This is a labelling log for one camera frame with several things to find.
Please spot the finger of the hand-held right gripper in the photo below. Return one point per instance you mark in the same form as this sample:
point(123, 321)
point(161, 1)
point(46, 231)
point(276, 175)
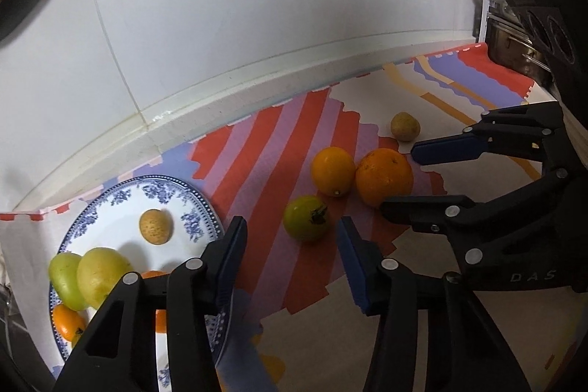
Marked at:
point(422, 210)
point(445, 151)

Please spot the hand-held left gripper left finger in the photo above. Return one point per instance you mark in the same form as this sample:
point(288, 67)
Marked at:
point(232, 263)

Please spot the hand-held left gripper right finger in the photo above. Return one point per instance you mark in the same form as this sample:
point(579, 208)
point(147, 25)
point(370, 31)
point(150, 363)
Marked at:
point(356, 268)

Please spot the large orange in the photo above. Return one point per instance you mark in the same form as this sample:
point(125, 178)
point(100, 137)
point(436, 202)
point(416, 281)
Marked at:
point(384, 177)

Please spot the small green tangerine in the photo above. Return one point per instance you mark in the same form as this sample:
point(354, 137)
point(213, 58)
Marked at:
point(303, 220)

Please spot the small tan round fruit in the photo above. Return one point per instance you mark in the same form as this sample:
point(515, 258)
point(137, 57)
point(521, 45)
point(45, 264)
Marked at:
point(405, 126)
point(156, 226)

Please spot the medium orange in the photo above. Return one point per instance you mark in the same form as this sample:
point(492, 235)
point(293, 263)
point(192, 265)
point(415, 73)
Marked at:
point(161, 321)

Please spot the blue rimmed white plate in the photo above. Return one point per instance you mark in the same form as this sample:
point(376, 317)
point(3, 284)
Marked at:
point(115, 231)

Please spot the yellow green pear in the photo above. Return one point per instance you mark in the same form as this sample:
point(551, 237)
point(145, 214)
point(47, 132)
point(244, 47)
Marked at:
point(99, 275)

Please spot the large green apple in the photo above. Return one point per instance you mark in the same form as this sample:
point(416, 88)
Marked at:
point(62, 282)

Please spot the small orange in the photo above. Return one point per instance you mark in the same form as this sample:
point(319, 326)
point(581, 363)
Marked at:
point(333, 170)
point(66, 321)

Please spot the stainless steel dish rack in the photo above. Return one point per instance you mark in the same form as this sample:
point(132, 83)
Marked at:
point(510, 47)

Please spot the colourful patterned tablecloth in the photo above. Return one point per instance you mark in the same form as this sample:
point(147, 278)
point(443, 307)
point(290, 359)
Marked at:
point(294, 135)

